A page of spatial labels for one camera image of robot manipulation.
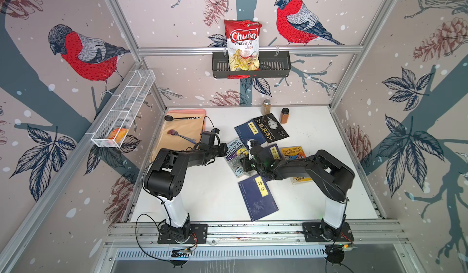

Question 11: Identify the right black cable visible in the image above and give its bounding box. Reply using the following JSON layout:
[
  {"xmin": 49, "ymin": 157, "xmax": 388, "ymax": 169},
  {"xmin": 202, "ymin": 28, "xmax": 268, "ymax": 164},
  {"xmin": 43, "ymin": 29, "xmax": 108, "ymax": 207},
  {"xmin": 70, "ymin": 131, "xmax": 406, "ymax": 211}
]
[{"xmin": 321, "ymin": 199, "xmax": 355, "ymax": 273}]

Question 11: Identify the yellow treehouse paperback book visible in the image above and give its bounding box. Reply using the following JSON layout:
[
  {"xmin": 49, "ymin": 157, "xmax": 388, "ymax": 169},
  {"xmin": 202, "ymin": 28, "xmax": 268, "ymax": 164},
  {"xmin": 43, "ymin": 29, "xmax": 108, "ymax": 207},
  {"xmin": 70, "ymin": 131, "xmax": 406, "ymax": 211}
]
[{"xmin": 280, "ymin": 146, "xmax": 312, "ymax": 185}]

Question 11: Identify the white wire wall shelf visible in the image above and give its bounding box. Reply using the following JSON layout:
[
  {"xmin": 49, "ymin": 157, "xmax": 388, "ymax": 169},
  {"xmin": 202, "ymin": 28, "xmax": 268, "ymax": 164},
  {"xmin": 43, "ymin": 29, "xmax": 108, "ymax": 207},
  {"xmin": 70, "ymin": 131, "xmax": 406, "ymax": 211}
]
[{"xmin": 91, "ymin": 69, "xmax": 156, "ymax": 148}]

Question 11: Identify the red cassava chips bag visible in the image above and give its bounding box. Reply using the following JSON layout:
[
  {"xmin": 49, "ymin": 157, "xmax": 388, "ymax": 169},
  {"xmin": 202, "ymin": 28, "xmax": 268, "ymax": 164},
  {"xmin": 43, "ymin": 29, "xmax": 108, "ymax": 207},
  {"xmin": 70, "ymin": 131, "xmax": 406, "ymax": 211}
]
[{"xmin": 224, "ymin": 20, "xmax": 262, "ymax": 72}]

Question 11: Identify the glass jar brown spice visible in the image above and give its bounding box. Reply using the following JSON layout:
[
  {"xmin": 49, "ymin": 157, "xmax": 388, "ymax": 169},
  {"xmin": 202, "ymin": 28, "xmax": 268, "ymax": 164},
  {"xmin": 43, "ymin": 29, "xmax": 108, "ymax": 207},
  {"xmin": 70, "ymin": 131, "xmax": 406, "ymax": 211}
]
[{"xmin": 261, "ymin": 99, "xmax": 271, "ymax": 116}]

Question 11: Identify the black spoon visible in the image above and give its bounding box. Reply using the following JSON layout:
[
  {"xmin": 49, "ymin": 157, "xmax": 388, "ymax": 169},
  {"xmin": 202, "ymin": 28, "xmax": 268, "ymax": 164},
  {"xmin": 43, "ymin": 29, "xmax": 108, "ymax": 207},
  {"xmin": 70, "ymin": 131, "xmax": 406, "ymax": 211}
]
[{"xmin": 164, "ymin": 115, "xmax": 201, "ymax": 122}]

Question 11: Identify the glass jar orange spice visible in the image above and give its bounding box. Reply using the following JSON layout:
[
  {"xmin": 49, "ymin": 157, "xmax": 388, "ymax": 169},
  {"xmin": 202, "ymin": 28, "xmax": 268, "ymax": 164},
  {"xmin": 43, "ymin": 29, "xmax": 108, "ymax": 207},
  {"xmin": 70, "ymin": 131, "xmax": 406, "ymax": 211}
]
[{"xmin": 280, "ymin": 108, "xmax": 290, "ymax": 124}]

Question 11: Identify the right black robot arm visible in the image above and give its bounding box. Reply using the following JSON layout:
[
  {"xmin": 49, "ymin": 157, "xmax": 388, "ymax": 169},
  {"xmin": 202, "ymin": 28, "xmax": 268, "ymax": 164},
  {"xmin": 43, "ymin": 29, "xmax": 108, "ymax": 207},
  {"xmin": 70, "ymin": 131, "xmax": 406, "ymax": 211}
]
[{"xmin": 240, "ymin": 140, "xmax": 355, "ymax": 241}]

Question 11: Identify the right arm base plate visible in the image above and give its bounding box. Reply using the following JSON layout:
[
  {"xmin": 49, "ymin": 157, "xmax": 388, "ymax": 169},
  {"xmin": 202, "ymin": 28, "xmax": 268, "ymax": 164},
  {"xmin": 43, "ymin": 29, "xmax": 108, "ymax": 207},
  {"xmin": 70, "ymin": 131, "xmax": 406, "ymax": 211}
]
[{"xmin": 302, "ymin": 221, "xmax": 354, "ymax": 243}]

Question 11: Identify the grey treehouse paperback book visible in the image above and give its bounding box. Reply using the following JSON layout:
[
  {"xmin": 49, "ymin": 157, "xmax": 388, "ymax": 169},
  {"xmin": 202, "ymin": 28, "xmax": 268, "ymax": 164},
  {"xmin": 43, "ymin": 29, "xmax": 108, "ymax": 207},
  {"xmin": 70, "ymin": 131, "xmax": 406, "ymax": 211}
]
[{"xmin": 225, "ymin": 138, "xmax": 255, "ymax": 178}]

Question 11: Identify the black wall basket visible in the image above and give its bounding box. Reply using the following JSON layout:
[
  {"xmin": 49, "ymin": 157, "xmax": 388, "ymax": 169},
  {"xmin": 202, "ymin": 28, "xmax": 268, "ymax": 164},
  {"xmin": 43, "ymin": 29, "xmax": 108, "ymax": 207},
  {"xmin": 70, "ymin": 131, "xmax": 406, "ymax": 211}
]
[{"xmin": 212, "ymin": 51, "xmax": 291, "ymax": 79}]

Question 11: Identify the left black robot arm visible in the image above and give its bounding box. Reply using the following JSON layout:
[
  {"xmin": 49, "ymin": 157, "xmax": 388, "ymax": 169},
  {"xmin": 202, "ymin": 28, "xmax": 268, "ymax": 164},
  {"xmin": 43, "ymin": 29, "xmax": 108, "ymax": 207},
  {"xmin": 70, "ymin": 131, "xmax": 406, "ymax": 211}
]
[{"xmin": 143, "ymin": 129, "xmax": 227, "ymax": 243}]

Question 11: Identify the black Chinese paperback book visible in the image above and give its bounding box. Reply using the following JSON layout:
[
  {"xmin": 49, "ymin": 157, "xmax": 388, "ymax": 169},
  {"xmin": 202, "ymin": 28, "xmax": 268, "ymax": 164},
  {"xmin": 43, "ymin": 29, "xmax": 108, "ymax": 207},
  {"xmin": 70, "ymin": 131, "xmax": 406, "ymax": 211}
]
[{"xmin": 253, "ymin": 113, "xmax": 289, "ymax": 143}]

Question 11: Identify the purple spoon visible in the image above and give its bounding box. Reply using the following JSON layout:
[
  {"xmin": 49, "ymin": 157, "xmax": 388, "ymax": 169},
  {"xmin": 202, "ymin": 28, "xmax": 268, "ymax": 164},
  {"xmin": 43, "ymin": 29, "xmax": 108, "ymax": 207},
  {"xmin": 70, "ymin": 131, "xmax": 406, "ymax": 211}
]
[{"xmin": 167, "ymin": 129, "xmax": 197, "ymax": 144}]

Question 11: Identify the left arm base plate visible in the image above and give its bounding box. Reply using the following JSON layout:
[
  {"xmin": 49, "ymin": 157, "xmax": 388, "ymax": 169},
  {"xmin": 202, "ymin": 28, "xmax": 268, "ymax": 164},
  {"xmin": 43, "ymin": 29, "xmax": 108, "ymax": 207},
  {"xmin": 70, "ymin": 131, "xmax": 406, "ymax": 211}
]
[{"xmin": 157, "ymin": 224, "xmax": 208, "ymax": 244}]

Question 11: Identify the left black cable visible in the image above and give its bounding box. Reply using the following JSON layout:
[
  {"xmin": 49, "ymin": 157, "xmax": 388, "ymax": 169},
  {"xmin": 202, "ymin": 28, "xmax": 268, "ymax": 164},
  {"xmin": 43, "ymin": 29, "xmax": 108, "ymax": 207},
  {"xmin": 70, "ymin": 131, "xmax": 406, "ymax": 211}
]
[{"xmin": 134, "ymin": 115, "xmax": 220, "ymax": 264}]

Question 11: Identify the black cable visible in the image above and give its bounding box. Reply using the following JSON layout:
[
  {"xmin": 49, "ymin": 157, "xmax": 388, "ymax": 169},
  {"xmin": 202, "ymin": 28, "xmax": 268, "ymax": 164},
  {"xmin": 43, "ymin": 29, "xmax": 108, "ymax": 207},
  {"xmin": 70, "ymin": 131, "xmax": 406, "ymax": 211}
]
[
  {"xmin": 321, "ymin": 199, "xmax": 355, "ymax": 273},
  {"xmin": 134, "ymin": 115, "xmax": 220, "ymax": 264}
]

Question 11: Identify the upper navy thread-bound book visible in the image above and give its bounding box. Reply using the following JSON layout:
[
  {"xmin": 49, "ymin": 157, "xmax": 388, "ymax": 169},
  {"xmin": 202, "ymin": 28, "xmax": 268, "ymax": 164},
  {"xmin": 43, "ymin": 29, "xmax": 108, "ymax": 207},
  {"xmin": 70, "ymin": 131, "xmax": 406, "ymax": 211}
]
[{"xmin": 235, "ymin": 120, "xmax": 266, "ymax": 147}]

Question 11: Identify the orange packet in shelf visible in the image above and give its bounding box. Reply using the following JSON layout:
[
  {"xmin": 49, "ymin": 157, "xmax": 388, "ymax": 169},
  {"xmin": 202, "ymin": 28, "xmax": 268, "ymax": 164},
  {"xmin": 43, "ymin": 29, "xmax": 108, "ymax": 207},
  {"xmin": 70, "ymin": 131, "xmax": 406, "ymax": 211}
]
[{"xmin": 106, "ymin": 127, "xmax": 129, "ymax": 144}]

